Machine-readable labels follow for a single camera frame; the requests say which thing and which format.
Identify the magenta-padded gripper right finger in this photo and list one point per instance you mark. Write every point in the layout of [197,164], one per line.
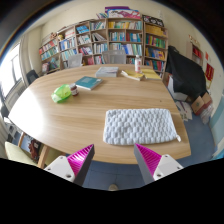
[150,160]

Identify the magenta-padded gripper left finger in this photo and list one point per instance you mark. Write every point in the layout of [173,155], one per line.
[78,161]

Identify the white waffle-textured towel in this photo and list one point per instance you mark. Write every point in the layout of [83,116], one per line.
[140,126]

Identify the papers on floor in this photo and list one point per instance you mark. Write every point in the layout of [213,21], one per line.
[184,110]

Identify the yellow-green chair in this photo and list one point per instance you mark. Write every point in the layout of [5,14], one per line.
[18,154]

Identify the green plastic container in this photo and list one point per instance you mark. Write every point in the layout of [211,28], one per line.
[60,94]

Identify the white box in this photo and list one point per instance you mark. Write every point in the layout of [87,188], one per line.
[176,93]

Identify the cardboard box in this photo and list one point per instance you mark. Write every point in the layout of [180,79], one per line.
[207,99]
[198,106]

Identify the teal book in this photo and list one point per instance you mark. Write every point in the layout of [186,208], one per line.
[88,82]

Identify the yellow folder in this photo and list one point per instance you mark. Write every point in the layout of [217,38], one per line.
[151,74]

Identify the yellow book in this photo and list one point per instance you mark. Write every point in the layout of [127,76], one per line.
[132,75]

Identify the grey book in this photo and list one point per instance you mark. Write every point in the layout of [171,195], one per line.
[106,71]

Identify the black cloth cover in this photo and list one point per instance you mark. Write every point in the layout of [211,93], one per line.
[185,71]

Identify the white bottle with red label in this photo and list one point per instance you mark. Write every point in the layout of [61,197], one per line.
[138,64]

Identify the dark office chair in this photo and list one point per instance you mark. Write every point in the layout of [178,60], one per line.
[32,76]

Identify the small grey mesh chair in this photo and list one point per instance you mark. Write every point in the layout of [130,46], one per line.
[75,61]

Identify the wide grey mesh chair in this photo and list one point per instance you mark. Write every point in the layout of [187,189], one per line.
[114,57]

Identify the wooden bookshelf unit with books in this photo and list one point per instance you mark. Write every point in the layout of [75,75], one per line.
[116,36]

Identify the red wall poster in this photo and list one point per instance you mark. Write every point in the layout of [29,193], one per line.
[209,71]

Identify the small wall shelf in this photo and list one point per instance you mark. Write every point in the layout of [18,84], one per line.
[196,53]

